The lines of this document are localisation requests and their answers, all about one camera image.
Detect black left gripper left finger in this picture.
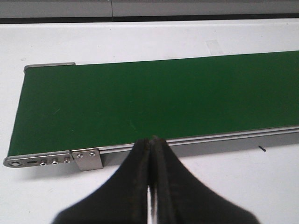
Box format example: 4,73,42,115
53,139,150,224

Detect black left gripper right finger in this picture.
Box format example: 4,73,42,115
150,138,259,224

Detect green conveyor belt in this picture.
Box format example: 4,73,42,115
3,51,299,170

